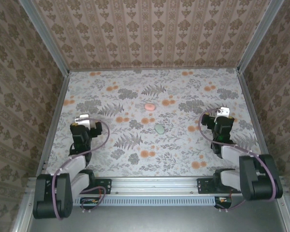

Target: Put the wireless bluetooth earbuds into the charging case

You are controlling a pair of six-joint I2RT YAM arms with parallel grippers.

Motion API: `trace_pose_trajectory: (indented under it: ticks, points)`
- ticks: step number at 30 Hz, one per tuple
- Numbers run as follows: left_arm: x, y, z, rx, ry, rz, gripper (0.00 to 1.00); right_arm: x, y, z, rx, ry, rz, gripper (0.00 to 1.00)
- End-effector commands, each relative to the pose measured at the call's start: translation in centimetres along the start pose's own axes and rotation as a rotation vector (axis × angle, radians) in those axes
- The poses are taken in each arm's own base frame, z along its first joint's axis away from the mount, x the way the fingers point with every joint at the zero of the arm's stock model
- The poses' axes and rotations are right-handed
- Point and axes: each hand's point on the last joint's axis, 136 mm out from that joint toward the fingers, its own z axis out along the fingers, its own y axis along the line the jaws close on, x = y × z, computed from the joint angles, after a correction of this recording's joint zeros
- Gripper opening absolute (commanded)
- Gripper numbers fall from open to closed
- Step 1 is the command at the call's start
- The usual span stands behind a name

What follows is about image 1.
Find grey metal panel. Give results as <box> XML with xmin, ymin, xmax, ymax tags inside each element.
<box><xmin>12</xmin><ymin>189</ymin><xmax>290</xmax><ymax>232</ymax></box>

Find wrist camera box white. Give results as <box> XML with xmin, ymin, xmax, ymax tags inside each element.
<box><xmin>215</xmin><ymin>107</ymin><xmax>231</xmax><ymax>119</ymax></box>
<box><xmin>74</xmin><ymin>114</ymin><xmax>99</xmax><ymax>128</ymax></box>

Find aluminium frame post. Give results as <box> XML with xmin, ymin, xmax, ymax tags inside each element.
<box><xmin>18</xmin><ymin>0</ymin><xmax>71</xmax><ymax>75</ymax></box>
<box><xmin>236</xmin><ymin>0</ymin><xmax>285</xmax><ymax>73</ymax></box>

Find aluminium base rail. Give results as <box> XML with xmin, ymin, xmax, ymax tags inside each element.
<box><xmin>26</xmin><ymin>176</ymin><xmax>287</xmax><ymax>196</ymax></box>

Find purple cable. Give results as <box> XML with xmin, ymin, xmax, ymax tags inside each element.
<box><xmin>51</xmin><ymin>119</ymin><xmax>110</xmax><ymax>220</ymax></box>
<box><xmin>198</xmin><ymin>108</ymin><xmax>281</xmax><ymax>213</ymax></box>

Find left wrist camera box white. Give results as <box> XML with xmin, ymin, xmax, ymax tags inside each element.
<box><xmin>74</xmin><ymin>114</ymin><xmax>99</xmax><ymax>128</ymax></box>

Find grey slotted cable duct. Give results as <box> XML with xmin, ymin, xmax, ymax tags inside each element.
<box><xmin>70</xmin><ymin>195</ymin><xmax>215</xmax><ymax>206</ymax></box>

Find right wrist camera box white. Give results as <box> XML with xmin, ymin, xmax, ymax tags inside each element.
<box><xmin>215</xmin><ymin>107</ymin><xmax>231</xmax><ymax>119</ymax></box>

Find aluminium table side rail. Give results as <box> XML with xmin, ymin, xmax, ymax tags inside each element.
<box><xmin>236</xmin><ymin>70</ymin><xmax>277</xmax><ymax>176</ymax></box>
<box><xmin>35</xmin><ymin>71</ymin><xmax>71</xmax><ymax>177</ymax></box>

